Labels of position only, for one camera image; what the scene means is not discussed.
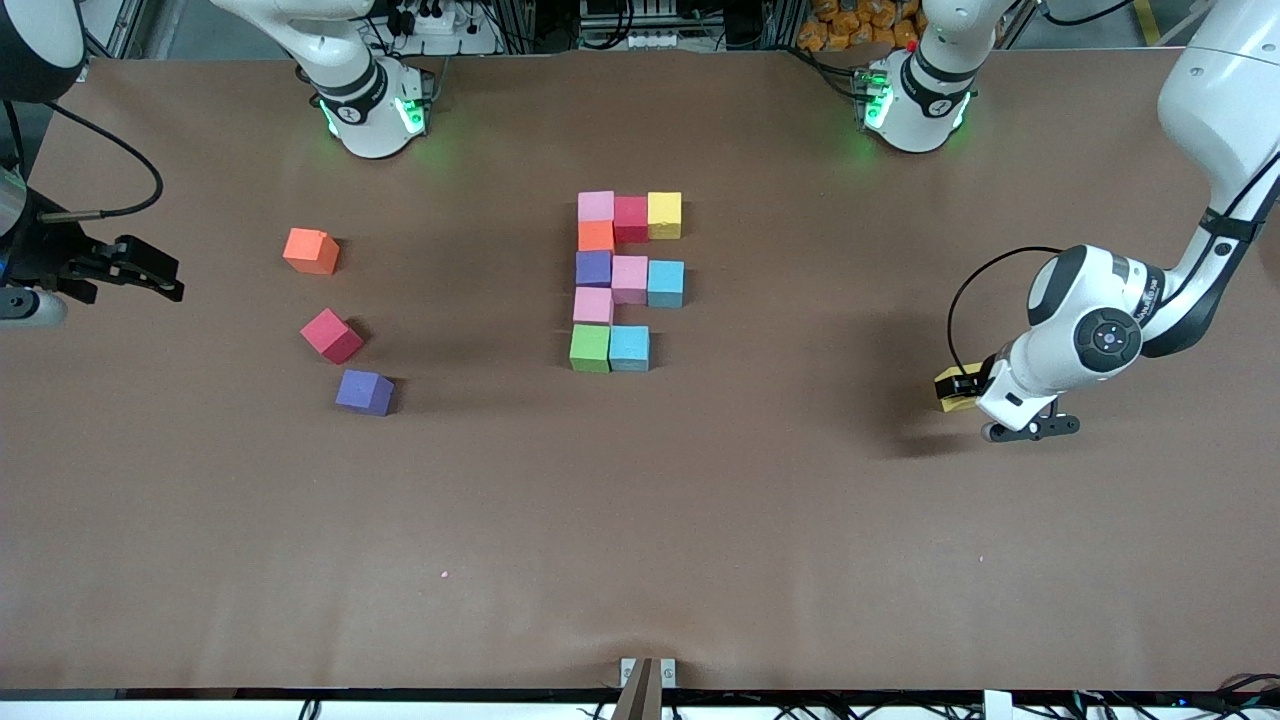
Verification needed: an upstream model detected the grey electronics box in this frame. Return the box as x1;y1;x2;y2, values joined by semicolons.
580;0;681;51

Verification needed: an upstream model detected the red foam cube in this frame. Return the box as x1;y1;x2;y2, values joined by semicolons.
612;196;651;245
300;308;365;365

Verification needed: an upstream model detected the white table frame rail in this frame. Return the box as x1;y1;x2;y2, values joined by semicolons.
0;690;1280;720

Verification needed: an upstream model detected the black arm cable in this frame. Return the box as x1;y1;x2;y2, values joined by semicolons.
946;150;1280;377
5;98;165;221

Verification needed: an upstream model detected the blue foam cube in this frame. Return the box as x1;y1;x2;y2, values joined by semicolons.
647;260;687;310
609;325;652;374

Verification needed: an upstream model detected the green foam cube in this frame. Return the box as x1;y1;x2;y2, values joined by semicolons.
569;324;613;374

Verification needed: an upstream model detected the bag of orange items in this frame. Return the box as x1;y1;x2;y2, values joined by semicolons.
797;0;926;53

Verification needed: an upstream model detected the aluminium frame profile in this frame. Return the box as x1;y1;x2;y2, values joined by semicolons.
1195;0;1280;71
70;0;151;83

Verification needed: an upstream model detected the yellow foam cube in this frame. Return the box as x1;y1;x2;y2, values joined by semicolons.
934;366;983;414
647;191;685;242

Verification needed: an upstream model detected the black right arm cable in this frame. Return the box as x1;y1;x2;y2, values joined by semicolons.
5;98;165;221

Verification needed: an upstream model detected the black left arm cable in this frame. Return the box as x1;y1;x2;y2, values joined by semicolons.
946;150;1280;377

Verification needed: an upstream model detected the white power strip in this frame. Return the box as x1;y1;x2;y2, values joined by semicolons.
385;0;501;56

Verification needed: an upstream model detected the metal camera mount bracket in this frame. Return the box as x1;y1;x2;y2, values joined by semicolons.
612;657;677;720

